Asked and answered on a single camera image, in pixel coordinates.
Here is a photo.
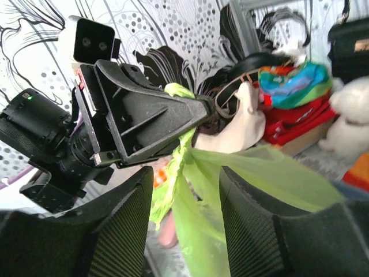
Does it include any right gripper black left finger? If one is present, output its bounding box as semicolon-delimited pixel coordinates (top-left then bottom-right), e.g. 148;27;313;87
1;166;153;276

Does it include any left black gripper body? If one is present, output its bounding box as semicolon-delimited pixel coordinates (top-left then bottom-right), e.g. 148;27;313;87
58;65;122;185

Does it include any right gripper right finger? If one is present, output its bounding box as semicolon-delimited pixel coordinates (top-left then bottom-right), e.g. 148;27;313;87
219;167;368;276

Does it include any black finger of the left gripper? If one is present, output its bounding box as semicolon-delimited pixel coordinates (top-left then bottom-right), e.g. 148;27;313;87
93;59;215;164

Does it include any green trash bag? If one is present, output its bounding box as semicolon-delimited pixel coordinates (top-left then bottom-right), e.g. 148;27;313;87
149;83;345;277

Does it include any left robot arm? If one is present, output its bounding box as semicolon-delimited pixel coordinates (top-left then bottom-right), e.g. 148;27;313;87
1;59;215;214

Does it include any cream canvas tote bag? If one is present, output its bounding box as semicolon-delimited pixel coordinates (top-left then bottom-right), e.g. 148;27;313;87
194;83;266;154

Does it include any rainbow striped bag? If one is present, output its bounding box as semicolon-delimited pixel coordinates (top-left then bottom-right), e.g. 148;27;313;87
342;152;369;192

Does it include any colourful printed bag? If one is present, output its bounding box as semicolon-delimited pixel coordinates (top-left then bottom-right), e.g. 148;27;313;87
258;61;333;110

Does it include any pink cylinder pillow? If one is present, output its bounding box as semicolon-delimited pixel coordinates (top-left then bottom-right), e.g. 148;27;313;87
158;211;178;249

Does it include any orange checkered cloth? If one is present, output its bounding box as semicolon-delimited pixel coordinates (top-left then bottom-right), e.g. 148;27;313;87
153;167;167;189

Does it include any red folded cloth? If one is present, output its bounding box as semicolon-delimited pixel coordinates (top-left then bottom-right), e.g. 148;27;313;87
263;95;336;146

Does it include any white plush lamb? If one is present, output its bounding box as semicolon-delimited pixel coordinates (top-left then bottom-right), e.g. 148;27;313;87
318;76;368;161

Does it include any black leather handbag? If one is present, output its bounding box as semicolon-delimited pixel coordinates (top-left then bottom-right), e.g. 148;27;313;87
327;17;368;84

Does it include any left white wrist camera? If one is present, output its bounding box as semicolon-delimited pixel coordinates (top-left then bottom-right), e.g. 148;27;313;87
58;15;119;64

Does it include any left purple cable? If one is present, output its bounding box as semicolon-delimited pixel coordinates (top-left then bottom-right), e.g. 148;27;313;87
0;164;35;191

